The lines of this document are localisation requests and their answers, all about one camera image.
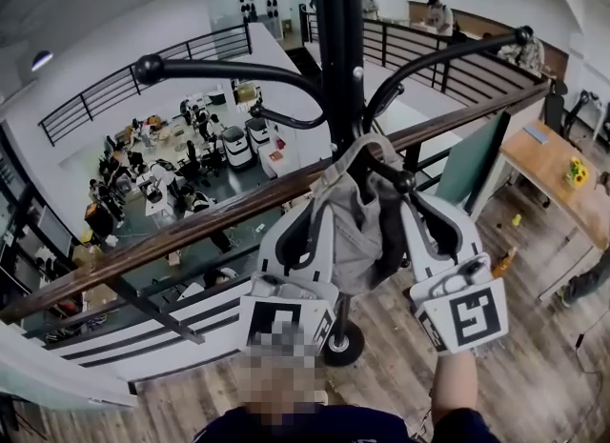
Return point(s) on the person's right forearm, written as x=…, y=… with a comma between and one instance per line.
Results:
x=453, y=384

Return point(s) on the black metal balcony railing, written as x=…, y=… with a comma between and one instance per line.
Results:
x=143, y=81
x=476, y=76

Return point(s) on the black office chair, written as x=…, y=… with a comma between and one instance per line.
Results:
x=555, y=107

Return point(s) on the wooden desk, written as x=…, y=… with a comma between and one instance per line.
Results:
x=548, y=165

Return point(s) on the brown wooden handrail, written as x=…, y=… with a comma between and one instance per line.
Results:
x=190, y=229

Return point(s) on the group of people downstairs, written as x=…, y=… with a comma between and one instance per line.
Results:
x=157, y=169

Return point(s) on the yellow sunflower bouquet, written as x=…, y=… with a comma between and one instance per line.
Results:
x=576, y=172

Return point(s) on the black metal coat rack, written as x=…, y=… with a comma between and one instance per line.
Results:
x=339, y=50

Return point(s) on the grey cap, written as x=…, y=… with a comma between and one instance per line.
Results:
x=350, y=222

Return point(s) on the white wheeled robot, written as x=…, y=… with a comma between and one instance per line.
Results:
x=257, y=134
x=237, y=148

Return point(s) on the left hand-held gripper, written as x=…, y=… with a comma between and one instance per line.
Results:
x=290, y=300

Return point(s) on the small yellow cup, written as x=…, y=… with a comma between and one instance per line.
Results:
x=516, y=219

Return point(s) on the person's navy shirt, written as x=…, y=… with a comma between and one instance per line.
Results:
x=295, y=427

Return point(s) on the teal glass panel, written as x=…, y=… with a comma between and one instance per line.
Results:
x=476, y=165

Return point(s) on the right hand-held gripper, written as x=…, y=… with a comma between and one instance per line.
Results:
x=469, y=310

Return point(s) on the orange bottle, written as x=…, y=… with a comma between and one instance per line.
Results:
x=505, y=262

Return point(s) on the round ceiling lamp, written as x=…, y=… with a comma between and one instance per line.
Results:
x=42, y=61

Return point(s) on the blue book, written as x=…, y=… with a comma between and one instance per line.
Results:
x=537, y=134

